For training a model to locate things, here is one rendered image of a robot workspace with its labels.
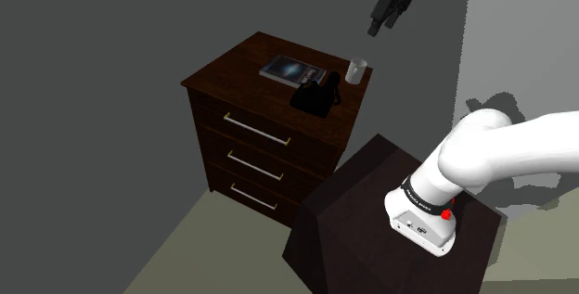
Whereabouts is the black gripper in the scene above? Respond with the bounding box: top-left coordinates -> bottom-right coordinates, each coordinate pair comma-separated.
367,0 -> 417,38

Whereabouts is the white mug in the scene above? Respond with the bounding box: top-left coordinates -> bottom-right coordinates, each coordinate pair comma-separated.
344,58 -> 368,85

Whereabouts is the black lumpy object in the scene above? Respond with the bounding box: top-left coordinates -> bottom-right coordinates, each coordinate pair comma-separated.
289,70 -> 343,120

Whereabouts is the book with galaxy cover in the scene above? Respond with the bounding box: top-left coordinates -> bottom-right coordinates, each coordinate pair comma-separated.
258,54 -> 328,89

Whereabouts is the dark wood chest of drawers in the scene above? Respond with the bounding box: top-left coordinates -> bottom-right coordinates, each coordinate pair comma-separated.
180,31 -> 375,230

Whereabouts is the dark robot stand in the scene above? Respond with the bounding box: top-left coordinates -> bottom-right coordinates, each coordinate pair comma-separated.
281,133 -> 503,294

